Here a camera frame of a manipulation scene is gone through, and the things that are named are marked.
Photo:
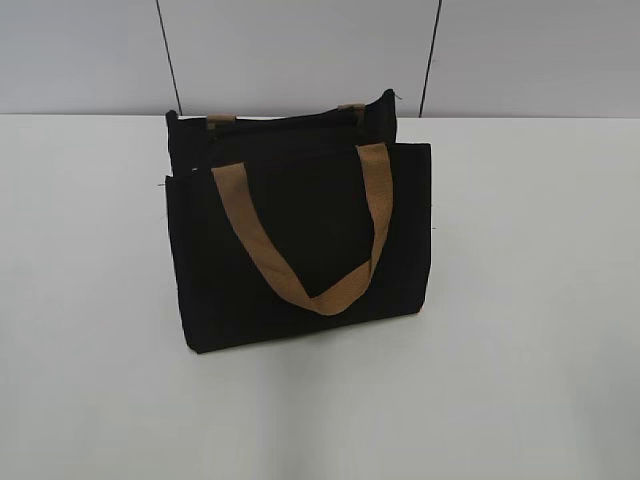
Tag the black canvas tote bag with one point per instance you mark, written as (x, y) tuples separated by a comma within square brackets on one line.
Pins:
[(307, 188)]

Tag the tan front bag handle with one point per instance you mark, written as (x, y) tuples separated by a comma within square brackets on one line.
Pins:
[(233, 188)]

